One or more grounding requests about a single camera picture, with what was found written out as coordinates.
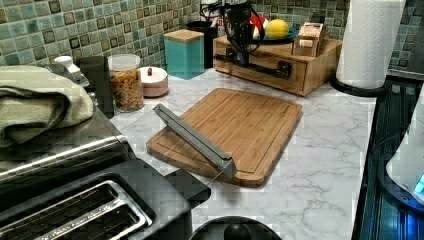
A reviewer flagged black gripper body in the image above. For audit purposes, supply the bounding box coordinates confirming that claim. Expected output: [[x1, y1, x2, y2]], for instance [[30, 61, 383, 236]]
[[225, 1, 253, 64]]

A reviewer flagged wooden drawer cabinet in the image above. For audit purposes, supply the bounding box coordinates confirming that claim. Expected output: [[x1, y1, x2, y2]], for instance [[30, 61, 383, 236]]
[[213, 36, 342, 96]]

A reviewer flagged red toy watermelon slice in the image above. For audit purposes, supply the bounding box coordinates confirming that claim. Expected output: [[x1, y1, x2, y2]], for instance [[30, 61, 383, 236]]
[[250, 16, 269, 39]]

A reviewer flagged black utensil holder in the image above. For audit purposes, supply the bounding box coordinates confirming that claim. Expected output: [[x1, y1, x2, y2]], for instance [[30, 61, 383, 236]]
[[187, 21, 218, 69]]

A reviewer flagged yellow toy lemon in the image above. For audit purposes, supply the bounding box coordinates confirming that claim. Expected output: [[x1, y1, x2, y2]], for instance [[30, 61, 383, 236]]
[[265, 19, 290, 39]]

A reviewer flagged teal plate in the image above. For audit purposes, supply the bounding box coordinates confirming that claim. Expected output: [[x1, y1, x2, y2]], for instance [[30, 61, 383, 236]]
[[251, 27, 298, 45]]

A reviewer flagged teal canister with wooden lid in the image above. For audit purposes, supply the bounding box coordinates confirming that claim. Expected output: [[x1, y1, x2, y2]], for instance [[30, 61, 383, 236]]
[[164, 29, 205, 80]]

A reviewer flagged wooden tea bag box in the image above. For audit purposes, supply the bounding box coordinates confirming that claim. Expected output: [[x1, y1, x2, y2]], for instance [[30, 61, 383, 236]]
[[291, 22, 325, 57]]

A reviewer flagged bamboo cutting board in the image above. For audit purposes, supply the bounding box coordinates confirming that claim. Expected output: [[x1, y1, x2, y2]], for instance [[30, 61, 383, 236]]
[[147, 88, 302, 187]]

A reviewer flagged glass jar with pasta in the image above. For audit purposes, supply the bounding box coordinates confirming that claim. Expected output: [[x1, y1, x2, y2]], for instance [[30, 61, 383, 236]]
[[107, 54, 144, 112]]

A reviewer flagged white paper towel roll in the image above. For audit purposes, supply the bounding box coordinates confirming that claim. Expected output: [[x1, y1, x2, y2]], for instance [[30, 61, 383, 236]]
[[330, 0, 406, 97]]

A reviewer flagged black cup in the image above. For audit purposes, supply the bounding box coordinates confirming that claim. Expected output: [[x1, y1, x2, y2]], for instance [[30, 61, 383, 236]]
[[77, 56, 114, 119]]

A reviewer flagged white-capped bottle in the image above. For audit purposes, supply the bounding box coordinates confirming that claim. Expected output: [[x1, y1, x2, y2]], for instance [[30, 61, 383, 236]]
[[54, 56, 81, 76]]

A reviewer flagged black two-slot toaster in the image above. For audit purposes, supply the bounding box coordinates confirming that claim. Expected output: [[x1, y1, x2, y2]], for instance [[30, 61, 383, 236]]
[[1, 160, 211, 240]]

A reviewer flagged beige folded towel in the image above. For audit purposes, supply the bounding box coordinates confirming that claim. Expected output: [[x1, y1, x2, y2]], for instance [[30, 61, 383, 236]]
[[0, 65, 94, 148]]

